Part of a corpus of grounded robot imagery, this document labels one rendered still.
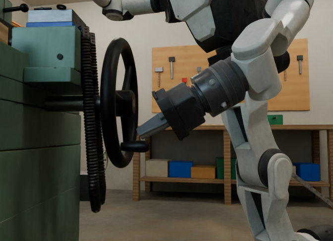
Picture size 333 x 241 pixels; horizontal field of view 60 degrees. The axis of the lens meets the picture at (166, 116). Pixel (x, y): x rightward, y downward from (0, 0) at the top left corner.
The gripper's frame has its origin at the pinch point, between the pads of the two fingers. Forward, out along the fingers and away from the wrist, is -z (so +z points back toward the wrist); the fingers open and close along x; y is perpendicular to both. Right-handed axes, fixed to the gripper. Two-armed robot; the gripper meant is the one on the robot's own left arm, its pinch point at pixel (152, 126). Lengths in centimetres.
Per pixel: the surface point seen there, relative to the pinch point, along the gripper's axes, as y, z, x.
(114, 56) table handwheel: 9.6, 0.7, -11.5
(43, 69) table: 14.5, -12.8, -14.1
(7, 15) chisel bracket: 39.1, -18.0, -19.1
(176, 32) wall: 307, 65, 174
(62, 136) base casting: 19.8, -22.8, 6.5
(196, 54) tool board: 272, 74, 196
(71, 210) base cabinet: 10.2, -32.8, 22.6
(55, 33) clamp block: 20.5, -7.7, -16.5
